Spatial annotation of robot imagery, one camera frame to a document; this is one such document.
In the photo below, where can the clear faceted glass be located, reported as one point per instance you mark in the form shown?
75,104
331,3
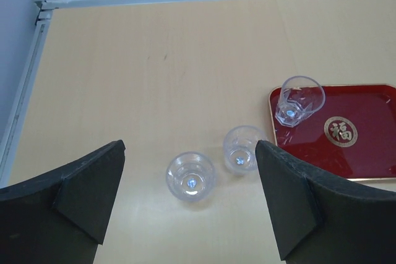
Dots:
239,147
300,97
191,176

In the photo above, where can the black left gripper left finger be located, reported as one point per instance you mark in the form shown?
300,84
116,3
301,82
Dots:
62,216

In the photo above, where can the red lacquer tray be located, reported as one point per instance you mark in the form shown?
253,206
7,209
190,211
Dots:
352,135

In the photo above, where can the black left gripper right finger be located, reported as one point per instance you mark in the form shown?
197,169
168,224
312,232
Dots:
319,217

